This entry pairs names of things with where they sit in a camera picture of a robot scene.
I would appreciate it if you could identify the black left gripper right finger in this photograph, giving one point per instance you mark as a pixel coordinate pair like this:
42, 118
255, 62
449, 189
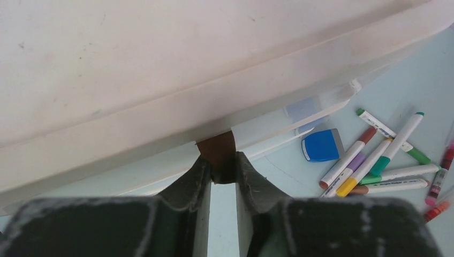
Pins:
272, 223

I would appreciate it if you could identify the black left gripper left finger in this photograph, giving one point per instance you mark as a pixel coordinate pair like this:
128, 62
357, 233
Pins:
173, 222

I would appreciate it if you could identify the white drawer cabinet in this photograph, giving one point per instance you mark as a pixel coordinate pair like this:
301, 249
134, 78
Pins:
88, 86

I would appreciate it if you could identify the white marker purple cap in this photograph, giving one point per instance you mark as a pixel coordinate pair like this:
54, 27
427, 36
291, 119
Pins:
344, 175

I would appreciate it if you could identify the white marker brown cap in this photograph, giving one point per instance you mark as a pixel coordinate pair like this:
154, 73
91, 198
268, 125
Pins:
344, 161

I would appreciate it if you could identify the white marker yellow cap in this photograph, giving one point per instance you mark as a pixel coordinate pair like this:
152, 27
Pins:
363, 169

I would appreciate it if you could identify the white marker brown tip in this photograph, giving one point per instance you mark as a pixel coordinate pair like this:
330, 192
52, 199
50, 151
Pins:
390, 186

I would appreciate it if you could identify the blue eraser left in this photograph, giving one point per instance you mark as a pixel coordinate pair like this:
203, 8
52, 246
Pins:
323, 146

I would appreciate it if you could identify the white marker green tip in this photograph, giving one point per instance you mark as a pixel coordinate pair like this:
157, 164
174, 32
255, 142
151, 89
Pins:
400, 173

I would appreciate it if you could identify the red pen orange cap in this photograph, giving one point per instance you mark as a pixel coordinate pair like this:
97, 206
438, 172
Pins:
443, 205

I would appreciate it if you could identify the white marker green cap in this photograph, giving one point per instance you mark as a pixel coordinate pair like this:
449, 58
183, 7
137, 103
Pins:
389, 133

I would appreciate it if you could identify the white marker teal tip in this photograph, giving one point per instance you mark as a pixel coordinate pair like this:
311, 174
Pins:
396, 144

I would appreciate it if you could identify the red transparent pen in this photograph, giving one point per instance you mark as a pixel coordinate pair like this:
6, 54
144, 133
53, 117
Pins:
439, 178

